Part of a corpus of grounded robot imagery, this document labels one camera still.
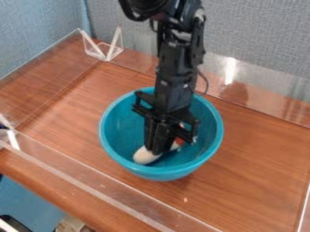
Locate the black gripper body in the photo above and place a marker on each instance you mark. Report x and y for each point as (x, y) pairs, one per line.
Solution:
(168, 104)

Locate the blue plastic bowl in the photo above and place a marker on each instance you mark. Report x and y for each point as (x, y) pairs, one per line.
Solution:
(122, 137)

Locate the clear acrylic front panel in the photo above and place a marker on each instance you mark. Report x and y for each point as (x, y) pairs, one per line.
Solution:
(101, 186)

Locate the clear acrylic front bracket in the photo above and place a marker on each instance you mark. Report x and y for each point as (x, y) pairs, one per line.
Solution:
(8, 132)

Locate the white brown toy mushroom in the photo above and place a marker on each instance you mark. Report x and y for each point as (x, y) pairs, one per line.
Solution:
(145, 156)

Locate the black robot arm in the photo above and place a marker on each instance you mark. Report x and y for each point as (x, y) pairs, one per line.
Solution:
(179, 21)

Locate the clear acrylic back panel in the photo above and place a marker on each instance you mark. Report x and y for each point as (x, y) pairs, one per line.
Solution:
(265, 90)

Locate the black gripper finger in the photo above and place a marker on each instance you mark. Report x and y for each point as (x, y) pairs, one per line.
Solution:
(150, 134)
(164, 138)

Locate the clear acrylic corner bracket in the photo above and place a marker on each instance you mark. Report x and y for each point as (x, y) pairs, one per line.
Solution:
(104, 51)

